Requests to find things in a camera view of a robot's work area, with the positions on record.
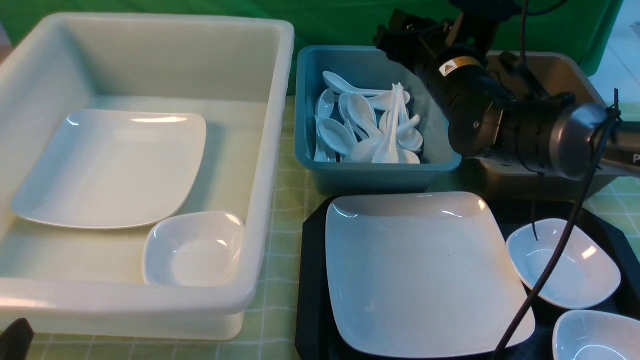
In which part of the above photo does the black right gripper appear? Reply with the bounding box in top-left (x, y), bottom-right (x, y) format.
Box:
top-left (373, 9), bottom-right (453, 71)

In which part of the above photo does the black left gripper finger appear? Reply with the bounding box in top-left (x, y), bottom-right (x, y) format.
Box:
top-left (0, 317), bottom-right (35, 360)

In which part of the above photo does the white soup spoon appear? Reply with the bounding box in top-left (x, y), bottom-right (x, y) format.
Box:
top-left (372, 82), bottom-right (405, 164)

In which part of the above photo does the white square rice plate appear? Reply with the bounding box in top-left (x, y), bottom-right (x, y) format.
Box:
top-left (325, 192), bottom-right (527, 359)

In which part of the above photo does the small white bowl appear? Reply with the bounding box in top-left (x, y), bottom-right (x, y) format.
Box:
top-left (506, 218), bottom-right (621, 310)
top-left (551, 310), bottom-right (640, 360)
top-left (142, 210), bottom-right (245, 288)

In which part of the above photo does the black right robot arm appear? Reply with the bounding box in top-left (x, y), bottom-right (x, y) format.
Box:
top-left (374, 0), bottom-right (639, 181)

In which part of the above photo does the white square plate in tub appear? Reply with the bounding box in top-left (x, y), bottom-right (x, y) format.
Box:
top-left (11, 109), bottom-right (207, 230)

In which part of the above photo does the teal plastic bin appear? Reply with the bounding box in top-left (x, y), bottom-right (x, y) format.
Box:
top-left (294, 45), bottom-right (462, 196)

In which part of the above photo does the white spoon top of bin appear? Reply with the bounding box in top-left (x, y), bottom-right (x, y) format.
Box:
top-left (322, 71), bottom-right (390, 97)

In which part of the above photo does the white spoon front diagonal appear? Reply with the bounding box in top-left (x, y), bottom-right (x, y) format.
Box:
top-left (344, 114), bottom-right (424, 164)

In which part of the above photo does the white spoon left centre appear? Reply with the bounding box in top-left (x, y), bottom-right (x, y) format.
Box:
top-left (317, 118), bottom-right (357, 158)

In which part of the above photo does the brown plastic bin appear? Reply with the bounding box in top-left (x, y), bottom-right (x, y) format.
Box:
top-left (470, 51), bottom-right (640, 201)

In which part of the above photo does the green backdrop cloth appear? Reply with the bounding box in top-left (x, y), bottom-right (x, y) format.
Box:
top-left (0, 0), bottom-right (623, 76)

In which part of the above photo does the small white bowl in tub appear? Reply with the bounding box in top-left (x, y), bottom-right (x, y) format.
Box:
top-left (142, 210), bottom-right (245, 288)

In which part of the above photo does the green checkered tablecloth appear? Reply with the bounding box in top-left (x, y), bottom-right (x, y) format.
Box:
top-left (0, 97), bottom-right (640, 360)

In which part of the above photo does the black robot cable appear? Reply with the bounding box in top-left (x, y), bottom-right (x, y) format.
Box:
top-left (492, 0), bottom-right (623, 360)

